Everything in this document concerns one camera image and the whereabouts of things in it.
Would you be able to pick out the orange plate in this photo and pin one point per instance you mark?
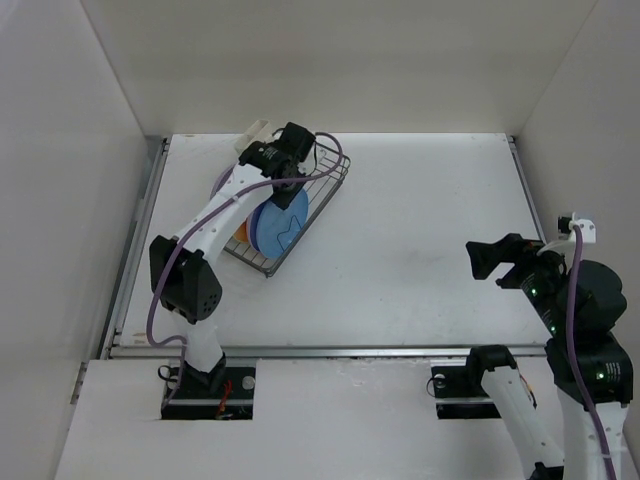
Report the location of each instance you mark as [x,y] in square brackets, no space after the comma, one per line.
[241,234]

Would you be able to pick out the rear purple plate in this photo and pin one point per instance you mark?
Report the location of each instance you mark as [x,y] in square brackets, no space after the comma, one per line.
[221,180]

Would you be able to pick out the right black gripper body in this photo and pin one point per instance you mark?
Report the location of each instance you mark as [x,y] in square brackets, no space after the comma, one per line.
[538,274]

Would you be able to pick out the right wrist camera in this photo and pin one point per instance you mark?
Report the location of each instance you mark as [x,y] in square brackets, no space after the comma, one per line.
[569,223]

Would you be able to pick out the blue plate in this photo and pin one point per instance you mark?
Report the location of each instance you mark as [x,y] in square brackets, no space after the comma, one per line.
[276,228]

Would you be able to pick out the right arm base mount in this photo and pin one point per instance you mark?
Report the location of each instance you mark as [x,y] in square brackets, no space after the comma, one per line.
[457,397]

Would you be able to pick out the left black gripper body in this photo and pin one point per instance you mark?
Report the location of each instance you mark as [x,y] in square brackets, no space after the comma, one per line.
[301,170]

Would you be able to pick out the light purple plate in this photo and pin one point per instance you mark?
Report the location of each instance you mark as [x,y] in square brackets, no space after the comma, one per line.
[252,223]

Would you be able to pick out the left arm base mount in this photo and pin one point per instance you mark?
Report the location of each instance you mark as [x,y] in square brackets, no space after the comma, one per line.
[189,399]

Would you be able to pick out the grey wire dish rack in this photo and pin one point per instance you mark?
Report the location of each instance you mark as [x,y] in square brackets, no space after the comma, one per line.
[332,173]

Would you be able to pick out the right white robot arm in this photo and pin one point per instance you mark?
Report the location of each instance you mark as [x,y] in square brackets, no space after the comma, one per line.
[579,302]

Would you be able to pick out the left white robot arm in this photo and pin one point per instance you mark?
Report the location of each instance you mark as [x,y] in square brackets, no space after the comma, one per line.
[264,191]

